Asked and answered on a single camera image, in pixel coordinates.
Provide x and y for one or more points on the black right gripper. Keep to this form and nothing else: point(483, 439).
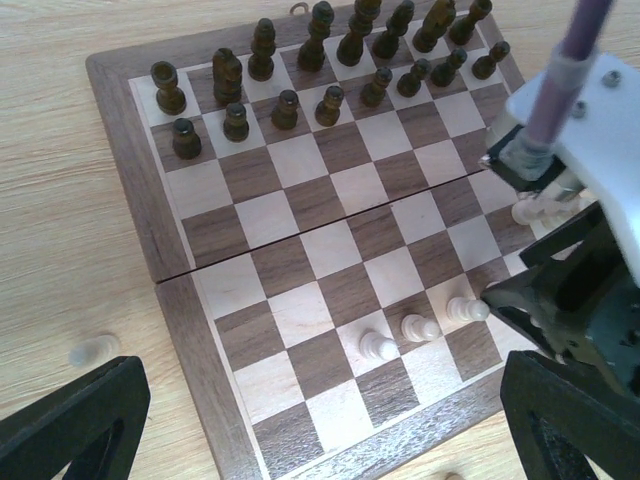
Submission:
point(577, 301)

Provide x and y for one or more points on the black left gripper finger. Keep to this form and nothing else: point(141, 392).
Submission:
point(88, 429)

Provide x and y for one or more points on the light wooden chess piece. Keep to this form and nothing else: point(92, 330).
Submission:
point(416, 328)

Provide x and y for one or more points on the dark wooden chess piece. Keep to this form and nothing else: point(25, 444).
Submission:
point(373, 93)
point(485, 66)

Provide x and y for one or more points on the light pawn off board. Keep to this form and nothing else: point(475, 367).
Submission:
point(92, 351)

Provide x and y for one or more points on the light piece on board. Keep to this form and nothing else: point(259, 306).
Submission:
point(529, 210)
point(467, 310)
point(374, 345)

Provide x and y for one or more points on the wooden chess board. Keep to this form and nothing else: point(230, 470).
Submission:
point(273, 256)

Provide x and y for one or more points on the dark pawn piece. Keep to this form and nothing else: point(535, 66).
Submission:
point(186, 143)
point(285, 113)
point(235, 125)
point(327, 111)

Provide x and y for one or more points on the dark rook corner piece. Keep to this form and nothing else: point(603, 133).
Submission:
point(169, 97)

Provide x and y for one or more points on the dark knight piece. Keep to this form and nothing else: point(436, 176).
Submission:
point(227, 76)

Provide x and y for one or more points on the dark bishop piece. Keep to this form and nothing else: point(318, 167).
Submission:
point(260, 63)

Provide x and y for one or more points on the dark king piece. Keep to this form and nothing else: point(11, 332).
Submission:
point(350, 48)

